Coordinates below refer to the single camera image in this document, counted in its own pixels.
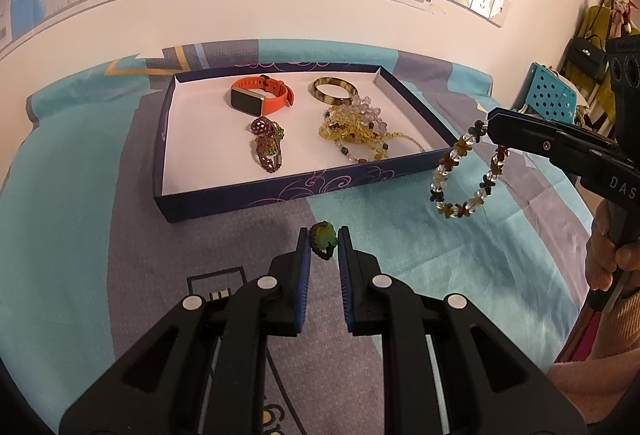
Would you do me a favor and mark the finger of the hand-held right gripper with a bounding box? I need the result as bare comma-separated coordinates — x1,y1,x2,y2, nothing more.
491,108,633,162
486,116,634,189

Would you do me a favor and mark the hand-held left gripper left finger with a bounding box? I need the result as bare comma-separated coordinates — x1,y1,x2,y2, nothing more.
59,227,314,435

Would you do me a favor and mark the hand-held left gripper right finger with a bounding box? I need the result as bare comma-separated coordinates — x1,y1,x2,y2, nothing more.
336,226,587,435

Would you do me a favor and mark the green bead ring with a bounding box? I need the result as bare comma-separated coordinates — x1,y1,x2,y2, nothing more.
307,221,339,261

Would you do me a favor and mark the flower bead bracelet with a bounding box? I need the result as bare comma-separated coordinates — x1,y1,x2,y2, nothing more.
427,117,511,221

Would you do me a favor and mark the multicoloured stone bead bracelet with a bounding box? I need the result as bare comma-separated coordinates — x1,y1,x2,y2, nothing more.
332,140,391,164

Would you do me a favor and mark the yellow bead necklace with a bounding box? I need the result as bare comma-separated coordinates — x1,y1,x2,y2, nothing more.
318,107,426,160

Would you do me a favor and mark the dark blue cardboard box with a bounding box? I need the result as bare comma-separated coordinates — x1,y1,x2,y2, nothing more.
152,62,468,224

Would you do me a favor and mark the person's right forearm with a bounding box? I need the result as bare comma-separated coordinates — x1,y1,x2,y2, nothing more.
547,260,640,427

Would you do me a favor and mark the person's right hand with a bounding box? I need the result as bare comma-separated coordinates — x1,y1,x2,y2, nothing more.
585,202,640,294

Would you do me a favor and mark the blue plastic chair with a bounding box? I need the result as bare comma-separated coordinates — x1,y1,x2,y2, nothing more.
510,62,591,126

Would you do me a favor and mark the black handbag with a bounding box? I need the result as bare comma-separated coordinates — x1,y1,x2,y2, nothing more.
575,5,621,126
560,35,609,84

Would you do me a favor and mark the small stuffed toy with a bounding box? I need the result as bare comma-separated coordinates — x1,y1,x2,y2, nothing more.
607,0,639,34

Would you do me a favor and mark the tortoiseshell bangle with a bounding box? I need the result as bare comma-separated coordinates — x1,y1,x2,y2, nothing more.
310,76,359,107

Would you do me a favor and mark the orange smart watch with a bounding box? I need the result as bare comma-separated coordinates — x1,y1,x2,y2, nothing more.
229,74,296,116

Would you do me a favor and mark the teal and grey blanket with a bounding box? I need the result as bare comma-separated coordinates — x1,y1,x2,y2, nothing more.
0,39,640,435

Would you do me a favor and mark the dark red beaded bracelet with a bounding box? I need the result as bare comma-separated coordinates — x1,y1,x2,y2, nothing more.
250,116,286,140
254,135,286,174

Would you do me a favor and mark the pale crystal bead bracelet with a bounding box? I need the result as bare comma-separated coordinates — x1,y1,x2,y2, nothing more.
327,96,389,130

